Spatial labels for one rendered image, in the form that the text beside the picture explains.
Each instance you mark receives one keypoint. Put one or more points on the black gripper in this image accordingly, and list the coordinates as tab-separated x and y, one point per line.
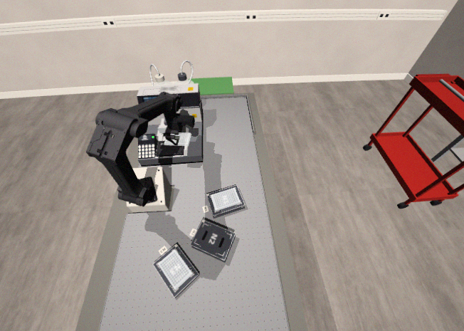
169	131

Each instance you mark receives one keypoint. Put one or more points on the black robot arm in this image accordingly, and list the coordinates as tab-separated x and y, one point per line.
123	125

